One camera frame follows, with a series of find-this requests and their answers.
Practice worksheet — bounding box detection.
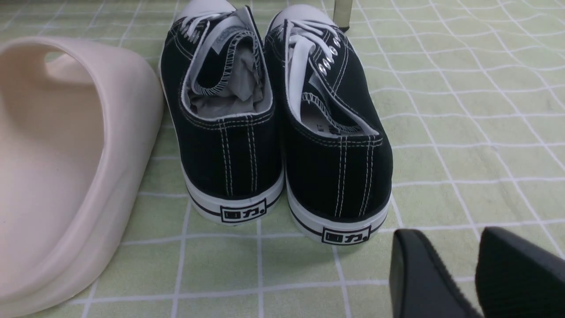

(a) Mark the cream slide slipper right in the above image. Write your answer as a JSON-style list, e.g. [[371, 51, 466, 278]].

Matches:
[[0, 36, 164, 318]]

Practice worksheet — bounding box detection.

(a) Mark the green checked floor mat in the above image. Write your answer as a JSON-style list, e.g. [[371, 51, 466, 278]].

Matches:
[[0, 0, 565, 318]]

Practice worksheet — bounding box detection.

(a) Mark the black canvas sneaker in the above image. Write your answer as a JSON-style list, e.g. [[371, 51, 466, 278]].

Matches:
[[264, 4, 393, 246], [158, 0, 284, 226]]

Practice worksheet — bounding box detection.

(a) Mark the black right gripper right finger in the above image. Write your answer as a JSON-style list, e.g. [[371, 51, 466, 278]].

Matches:
[[475, 226, 565, 318]]

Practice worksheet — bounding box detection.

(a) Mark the black canvas sneaker left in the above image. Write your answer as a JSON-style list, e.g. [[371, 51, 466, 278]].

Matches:
[[158, 0, 284, 226]]

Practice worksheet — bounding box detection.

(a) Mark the black canvas sneaker right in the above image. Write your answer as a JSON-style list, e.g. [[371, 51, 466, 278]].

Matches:
[[264, 4, 393, 246]]

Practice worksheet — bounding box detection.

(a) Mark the silver metal shoe rack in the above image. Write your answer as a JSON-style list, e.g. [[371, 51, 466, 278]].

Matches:
[[333, 0, 353, 32]]

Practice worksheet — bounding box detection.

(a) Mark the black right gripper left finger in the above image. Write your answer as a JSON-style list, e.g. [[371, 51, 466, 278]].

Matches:
[[389, 229, 482, 318]]

